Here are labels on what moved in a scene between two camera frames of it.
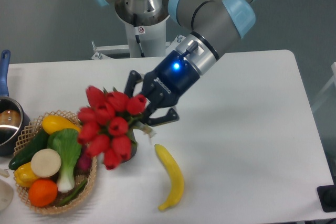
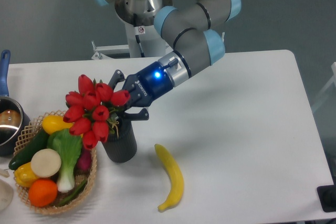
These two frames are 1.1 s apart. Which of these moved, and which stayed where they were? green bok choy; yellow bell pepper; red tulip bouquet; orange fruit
Moved: red tulip bouquet
Stayed: yellow bell pepper; orange fruit; green bok choy
